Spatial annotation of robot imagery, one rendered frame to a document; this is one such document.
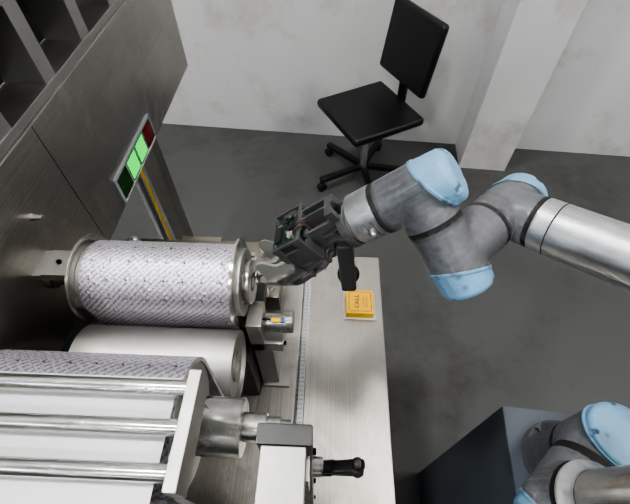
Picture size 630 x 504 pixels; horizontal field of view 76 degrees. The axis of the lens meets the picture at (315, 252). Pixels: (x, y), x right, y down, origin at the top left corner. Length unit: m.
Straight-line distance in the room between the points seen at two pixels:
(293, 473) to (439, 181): 0.34
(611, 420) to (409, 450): 1.14
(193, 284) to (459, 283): 0.39
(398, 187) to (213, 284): 0.31
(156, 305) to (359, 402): 0.51
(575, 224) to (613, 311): 1.99
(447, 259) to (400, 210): 0.09
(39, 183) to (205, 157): 2.21
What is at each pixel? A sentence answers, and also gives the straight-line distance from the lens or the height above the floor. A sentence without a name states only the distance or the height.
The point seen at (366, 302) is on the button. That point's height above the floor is 0.92.
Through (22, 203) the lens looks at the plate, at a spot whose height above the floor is 1.37.
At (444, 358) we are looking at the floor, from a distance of 2.06.
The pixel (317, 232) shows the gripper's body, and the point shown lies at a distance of 0.57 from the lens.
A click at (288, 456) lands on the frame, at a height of 1.44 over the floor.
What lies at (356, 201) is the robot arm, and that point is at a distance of 0.54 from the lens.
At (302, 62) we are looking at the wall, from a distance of 2.78.
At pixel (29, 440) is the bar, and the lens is 0.47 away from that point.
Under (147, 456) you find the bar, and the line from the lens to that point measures 0.42.
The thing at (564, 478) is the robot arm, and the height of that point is 1.15.
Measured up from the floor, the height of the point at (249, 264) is 1.29.
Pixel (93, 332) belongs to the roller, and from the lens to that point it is 0.75.
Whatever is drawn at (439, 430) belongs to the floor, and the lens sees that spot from 1.94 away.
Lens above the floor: 1.82
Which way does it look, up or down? 53 degrees down
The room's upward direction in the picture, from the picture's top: straight up
